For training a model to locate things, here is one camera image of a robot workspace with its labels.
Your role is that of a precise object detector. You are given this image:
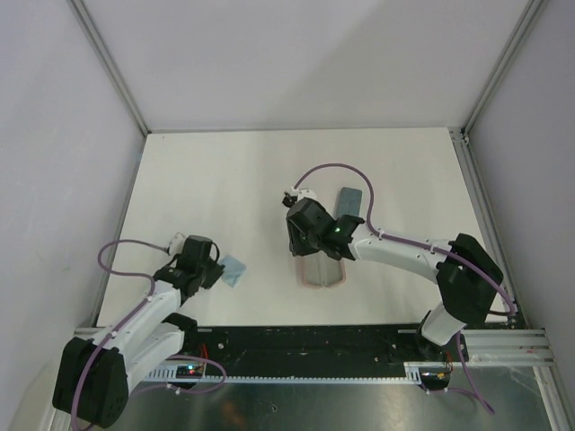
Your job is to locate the small blue cloth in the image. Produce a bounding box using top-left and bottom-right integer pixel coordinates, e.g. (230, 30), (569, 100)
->
(219, 255), (246, 287)

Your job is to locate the pink glasses case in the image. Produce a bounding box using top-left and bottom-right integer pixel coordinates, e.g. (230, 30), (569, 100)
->
(296, 252), (346, 288)

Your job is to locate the blue-grey glasses case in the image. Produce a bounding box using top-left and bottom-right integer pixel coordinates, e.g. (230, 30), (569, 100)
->
(333, 187), (363, 219)

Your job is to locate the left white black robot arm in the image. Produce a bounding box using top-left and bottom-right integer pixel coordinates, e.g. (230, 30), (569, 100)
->
(52, 235), (227, 430)

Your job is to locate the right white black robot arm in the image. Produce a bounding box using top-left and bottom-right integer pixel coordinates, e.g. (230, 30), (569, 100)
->
(286, 198), (503, 360)

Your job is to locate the small circuit board with leds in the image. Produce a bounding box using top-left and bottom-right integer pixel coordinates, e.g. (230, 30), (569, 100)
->
(176, 364), (205, 379)

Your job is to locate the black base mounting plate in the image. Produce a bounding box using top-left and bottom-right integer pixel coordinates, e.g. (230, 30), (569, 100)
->
(170, 323), (471, 381)

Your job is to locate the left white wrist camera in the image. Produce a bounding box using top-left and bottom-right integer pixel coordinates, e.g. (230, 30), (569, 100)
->
(166, 232), (186, 256)

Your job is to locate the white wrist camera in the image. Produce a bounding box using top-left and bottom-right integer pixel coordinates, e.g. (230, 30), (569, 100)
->
(166, 232), (186, 256)
(282, 188), (317, 208)

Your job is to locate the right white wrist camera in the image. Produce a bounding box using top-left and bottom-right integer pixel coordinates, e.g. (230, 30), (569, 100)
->
(282, 188), (317, 208)

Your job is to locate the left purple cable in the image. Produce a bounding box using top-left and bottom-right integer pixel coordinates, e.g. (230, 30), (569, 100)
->
(69, 240), (228, 431)

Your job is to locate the purple cable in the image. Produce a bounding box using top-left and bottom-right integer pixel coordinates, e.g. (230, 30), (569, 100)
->
(69, 240), (228, 431)
(291, 163), (518, 414)

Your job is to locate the white slotted cable duct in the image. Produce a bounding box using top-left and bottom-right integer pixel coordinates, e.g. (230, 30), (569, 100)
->
(143, 362), (444, 385)

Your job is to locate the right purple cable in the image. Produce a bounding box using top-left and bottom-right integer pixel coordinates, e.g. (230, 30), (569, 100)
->
(291, 163), (518, 414)

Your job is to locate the left aluminium frame post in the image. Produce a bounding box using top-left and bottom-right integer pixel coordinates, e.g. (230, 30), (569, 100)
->
(66, 0), (150, 136)

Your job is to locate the aluminium frame post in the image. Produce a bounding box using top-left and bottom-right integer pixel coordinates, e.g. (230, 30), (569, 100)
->
(66, 0), (150, 136)
(460, 0), (548, 136)

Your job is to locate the right aluminium frame post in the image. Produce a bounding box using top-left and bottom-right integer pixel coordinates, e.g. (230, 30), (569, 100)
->
(460, 0), (548, 136)

